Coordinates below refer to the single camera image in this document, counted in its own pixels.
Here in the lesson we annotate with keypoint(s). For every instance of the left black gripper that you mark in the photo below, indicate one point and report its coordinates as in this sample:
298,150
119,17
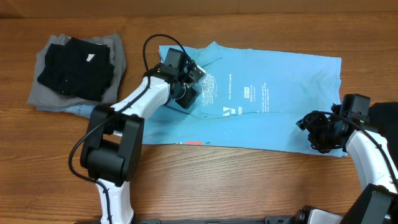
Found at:
190,94

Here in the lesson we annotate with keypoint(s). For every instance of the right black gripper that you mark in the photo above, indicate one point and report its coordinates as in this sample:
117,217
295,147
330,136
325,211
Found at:
315,134

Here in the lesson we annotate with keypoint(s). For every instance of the light blue printed t-shirt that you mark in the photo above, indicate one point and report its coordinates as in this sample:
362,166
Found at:
250,98

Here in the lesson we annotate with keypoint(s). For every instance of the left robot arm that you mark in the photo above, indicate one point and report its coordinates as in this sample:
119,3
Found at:
111,147

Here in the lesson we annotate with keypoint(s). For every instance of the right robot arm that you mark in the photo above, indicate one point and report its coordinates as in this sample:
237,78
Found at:
376,170

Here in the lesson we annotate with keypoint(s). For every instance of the black garment at right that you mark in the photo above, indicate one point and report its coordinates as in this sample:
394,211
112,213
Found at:
385,115

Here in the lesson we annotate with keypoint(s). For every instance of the folded blue jeans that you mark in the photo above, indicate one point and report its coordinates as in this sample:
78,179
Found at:
79,109

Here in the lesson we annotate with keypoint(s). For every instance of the black folded shirt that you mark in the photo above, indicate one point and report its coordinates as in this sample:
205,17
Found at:
78,68

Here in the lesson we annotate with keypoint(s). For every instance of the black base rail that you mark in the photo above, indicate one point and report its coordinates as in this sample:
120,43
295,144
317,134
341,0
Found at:
265,220

